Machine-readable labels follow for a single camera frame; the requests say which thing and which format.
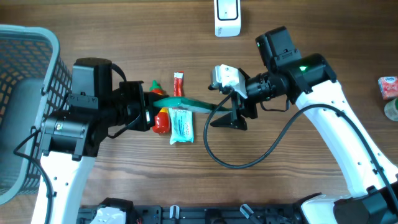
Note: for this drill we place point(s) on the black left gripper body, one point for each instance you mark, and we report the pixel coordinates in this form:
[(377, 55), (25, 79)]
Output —
[(132, 102)]

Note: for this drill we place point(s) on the red sauce bottle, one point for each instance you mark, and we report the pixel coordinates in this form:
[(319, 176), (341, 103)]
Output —
[(162, 119)]

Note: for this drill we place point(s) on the green 3M gloves package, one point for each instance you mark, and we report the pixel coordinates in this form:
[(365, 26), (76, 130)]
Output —
[(183, 103)]

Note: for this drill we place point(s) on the red stick sachet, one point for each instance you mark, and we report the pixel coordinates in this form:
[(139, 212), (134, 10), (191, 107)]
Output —
[(178, 83)]

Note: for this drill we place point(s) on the teal wet wipes pack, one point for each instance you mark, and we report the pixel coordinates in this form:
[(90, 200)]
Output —
[(181, 126)]

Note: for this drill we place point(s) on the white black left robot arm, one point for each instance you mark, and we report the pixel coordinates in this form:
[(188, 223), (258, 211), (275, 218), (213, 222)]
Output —
[(70, 139)]

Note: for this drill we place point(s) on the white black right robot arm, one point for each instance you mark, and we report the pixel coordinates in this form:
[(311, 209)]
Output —
[(311, 85)]

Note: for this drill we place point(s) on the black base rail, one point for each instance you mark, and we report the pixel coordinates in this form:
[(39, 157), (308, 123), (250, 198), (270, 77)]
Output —
[(114, 210)]

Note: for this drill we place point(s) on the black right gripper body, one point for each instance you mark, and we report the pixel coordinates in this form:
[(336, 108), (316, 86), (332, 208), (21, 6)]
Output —
[(259, 89)]

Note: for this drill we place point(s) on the white barcode scanner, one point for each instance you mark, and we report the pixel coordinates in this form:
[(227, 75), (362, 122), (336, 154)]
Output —
[(227, 18)]

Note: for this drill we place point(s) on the grey plastic basket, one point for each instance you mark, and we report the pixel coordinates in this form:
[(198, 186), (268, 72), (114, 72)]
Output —
[(34, 80)]

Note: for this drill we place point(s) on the red small carton box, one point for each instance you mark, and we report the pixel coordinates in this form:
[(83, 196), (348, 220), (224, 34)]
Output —
[(388, 87)]

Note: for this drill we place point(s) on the green lid jar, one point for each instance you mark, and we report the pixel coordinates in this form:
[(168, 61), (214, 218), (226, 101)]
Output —
[(390, 110)]

